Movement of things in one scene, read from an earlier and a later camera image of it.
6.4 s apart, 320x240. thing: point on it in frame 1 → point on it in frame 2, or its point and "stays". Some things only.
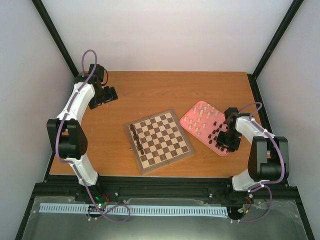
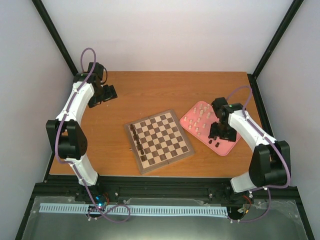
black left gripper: [111, 95] stays
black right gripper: [231, 148] → [231, 137]
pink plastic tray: [205, 120] stays
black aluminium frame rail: [69, 186] stays
